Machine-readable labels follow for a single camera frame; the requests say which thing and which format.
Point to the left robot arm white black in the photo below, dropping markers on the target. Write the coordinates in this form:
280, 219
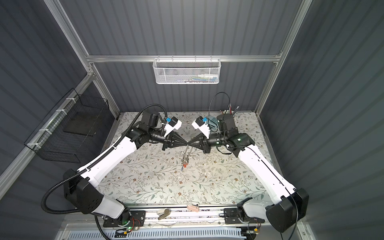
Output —
81, 186

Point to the teal calculator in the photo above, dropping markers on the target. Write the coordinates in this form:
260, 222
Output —
213, 124

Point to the beige clip tool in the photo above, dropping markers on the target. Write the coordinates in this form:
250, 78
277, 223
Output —
163, 213

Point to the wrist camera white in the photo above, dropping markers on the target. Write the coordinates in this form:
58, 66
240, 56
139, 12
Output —
172, 124
201, 124

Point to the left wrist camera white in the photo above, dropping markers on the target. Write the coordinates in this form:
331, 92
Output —
172, 124

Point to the black wire side basket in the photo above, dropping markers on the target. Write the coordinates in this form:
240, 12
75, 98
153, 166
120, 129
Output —
75, 133

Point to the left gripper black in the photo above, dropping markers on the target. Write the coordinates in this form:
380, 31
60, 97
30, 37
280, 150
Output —
170, 141

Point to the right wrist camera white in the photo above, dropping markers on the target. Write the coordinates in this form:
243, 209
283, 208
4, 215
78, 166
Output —
201, 124

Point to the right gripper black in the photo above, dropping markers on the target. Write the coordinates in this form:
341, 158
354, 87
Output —
204, 144

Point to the grey beaded keyring coil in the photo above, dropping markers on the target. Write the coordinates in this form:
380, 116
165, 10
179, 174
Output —
186, 155

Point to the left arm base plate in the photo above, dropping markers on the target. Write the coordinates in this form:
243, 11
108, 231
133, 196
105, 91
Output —
127, 219

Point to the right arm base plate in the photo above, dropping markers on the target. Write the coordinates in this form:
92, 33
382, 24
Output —
237, 216

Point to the white wire wall basket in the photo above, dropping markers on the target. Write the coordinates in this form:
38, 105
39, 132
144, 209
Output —
187, 72

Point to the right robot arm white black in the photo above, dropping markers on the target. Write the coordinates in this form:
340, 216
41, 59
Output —
289, 204

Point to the floral table mat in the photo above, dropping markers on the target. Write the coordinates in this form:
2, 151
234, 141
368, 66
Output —
151, 176

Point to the white pen cup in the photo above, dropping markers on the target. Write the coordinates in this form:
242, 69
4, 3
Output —
230, 110

